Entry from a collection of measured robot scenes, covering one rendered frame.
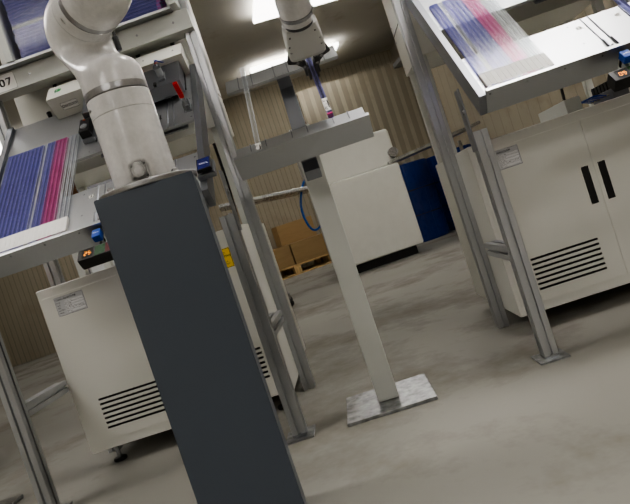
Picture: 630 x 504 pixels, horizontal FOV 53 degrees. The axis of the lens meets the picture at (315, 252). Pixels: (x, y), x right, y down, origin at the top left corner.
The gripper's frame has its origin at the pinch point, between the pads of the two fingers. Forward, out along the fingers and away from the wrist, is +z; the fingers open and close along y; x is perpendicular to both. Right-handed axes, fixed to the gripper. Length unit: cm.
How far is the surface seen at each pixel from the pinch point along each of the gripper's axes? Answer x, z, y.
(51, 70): -57, 9, 83
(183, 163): 4.8, 12.6, 43.2
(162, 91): -32, 14, 47
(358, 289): 47, 39, 7
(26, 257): 22, 11, 90
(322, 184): 22.9, 20.0, 7.3
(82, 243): 22, 13, 75
